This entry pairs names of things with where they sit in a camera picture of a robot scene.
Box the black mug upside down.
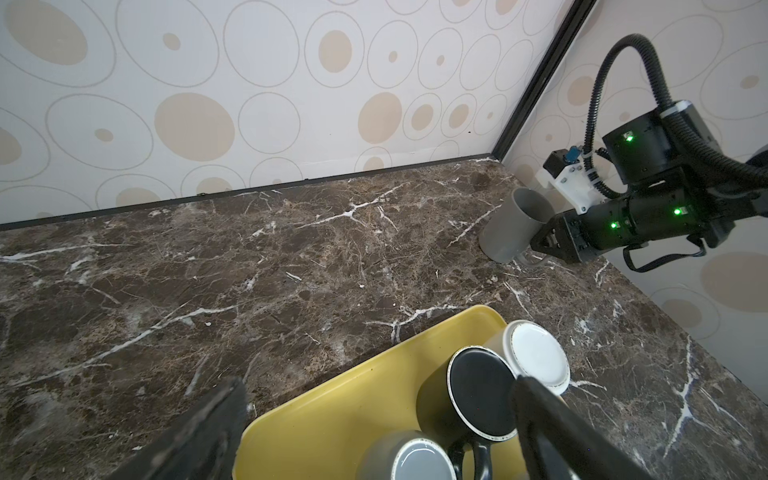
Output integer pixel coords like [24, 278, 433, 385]
[416, 346, 517, 479]

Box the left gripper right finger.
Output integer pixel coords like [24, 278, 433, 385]
[511, 377, 651, 479]

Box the yellow plastic tray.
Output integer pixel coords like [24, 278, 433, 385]
[233, 305, 506, 479]

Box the small grey mug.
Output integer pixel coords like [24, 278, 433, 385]
[355, 430, 457, 480]

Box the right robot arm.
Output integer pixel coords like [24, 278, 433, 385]
[530, 101, 767, 273]

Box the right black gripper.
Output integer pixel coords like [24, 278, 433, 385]
[530, 200, 636, 264]

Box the cream white mug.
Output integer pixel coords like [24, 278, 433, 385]
[483, 320, 571, 396]

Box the large grey mug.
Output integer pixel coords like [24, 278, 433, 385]
[479, 187, 555, 267]

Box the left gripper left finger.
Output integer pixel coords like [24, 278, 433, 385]
[109, 378, 247, 479]

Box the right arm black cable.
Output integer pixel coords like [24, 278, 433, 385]
[583, 33, 768, 200]

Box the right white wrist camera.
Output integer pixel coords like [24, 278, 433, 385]
[535, 145, 606, 215]

